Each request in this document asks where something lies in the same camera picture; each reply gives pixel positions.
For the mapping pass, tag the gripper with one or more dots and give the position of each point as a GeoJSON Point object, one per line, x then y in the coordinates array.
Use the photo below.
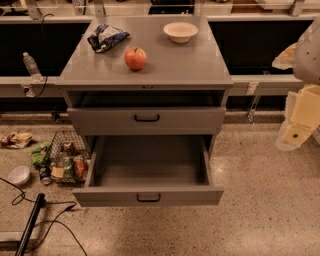
{"type": "Point", "coordinates": [308, 58]}

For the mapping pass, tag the grey drawer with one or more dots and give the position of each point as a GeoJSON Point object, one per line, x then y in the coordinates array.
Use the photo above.
{"type": "Point", "coordinates": [149, 171]}
{"type": "Point", "coordinates": [147, 121]}

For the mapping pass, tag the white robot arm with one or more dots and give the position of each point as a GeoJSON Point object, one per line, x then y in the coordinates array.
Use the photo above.
{"type": "Point", "coordinates": [303, 56]}

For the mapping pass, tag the grey metal drawer cabinet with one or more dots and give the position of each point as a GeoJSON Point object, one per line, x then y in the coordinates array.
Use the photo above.
{"type": "Point", "coordinates": [191, 74]}

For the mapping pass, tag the white paper bowl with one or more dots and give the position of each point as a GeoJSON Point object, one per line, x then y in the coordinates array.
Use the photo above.
{"type": "Point", "coordinates": [180, 32]}

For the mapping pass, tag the red apple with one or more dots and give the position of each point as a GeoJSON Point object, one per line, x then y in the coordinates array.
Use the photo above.
{"type": "Point", "coordinates": [135, 58]}

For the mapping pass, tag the blue white chip bag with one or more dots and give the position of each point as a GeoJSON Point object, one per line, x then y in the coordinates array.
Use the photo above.
{"type": "Point", "coordinates": [105, 37]}

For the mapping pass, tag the red can in basket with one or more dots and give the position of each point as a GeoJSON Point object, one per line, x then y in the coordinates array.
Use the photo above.
{"type": "Point", "coordinates": [82, 168]}

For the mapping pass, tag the green can in basket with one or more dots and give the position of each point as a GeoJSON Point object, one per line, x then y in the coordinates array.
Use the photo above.
{"type": "Point", "coordinates": [68, 167]}

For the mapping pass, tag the blue soda can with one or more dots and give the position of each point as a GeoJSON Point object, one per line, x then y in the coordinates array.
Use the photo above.
{"type": "Point", "coordinates": [45, 175]}

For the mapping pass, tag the green snack bag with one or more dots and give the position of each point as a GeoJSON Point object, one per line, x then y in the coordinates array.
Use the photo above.
{"type": "Point", "coordinates": [40, 153]}

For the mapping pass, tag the black pole on floor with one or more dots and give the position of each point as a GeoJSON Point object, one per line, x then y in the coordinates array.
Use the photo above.
{"type": "Point", "coordinates": [30, 225]}

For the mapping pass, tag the clear plastic water bottle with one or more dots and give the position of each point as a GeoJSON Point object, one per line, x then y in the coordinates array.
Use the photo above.
{"type": "Point", "coordinates": [32, 67]}

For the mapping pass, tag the crumpled tan wrapper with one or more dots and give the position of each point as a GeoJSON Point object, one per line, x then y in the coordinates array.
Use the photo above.
{"type": "Point", "coordinates": [16, 140]}

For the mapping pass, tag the wire mesh basket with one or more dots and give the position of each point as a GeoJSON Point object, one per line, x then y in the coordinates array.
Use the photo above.
{"type": "Point", "coordinates": [67, 144]}

